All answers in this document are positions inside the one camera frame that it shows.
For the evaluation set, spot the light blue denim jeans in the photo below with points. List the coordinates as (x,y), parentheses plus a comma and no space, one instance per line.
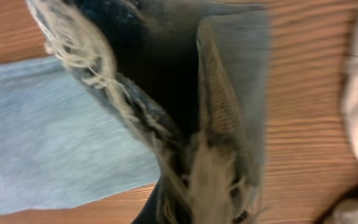
(133,92)

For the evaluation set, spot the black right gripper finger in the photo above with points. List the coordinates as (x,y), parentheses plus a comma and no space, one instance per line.
(148,214)

